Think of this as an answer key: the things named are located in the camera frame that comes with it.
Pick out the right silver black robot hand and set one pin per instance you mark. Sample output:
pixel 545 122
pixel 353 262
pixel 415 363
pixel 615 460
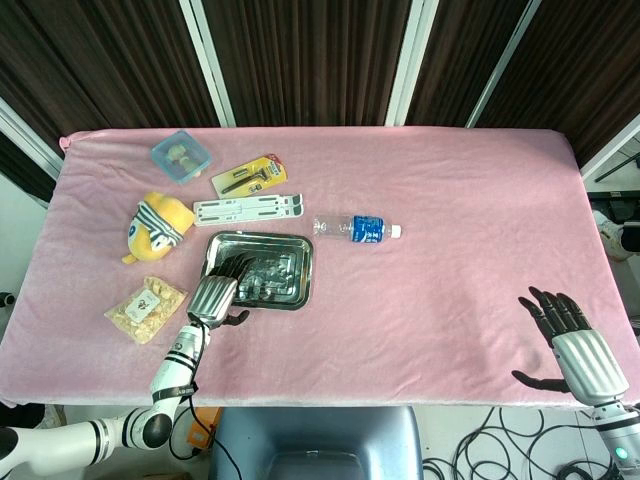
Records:
pixel 585 357

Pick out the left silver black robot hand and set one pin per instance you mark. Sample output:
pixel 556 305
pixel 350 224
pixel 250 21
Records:
pixel 212 296

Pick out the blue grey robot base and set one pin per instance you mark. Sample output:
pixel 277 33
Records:
pixel 315 445

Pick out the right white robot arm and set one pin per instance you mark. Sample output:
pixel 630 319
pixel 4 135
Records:
pixel 615 435

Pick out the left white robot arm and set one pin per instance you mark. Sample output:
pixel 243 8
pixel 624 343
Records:
pixel 100 425

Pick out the shiny metal rectangular tray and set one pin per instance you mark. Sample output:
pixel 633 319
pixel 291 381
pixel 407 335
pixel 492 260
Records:
pixel 262 271

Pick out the snack bag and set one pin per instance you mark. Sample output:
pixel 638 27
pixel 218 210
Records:
pixel 145 309

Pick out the yellow plush toy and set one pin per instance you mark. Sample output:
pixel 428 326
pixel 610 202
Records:
pixel 155 227

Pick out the white folding laptop stand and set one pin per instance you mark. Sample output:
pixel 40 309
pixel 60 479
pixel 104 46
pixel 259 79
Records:
pixel 247 207

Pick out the razor in yellow blister pack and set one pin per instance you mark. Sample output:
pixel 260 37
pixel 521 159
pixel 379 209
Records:
pixel 250 176

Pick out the orange box under table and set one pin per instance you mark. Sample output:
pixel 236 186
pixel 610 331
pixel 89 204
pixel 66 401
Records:
pixel 205 425

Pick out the blue lidded plastic container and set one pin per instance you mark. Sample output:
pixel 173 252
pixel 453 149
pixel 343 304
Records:
pixel 181 156

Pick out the clear plastic water bottle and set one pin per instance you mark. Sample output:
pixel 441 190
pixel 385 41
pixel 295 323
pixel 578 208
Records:
pixel 357 229

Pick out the pink tablecloth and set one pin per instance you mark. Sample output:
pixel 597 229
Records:
pixel 400 260

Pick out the dark folding screen panels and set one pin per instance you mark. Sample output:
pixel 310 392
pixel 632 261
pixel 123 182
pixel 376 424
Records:
pixel 310 60

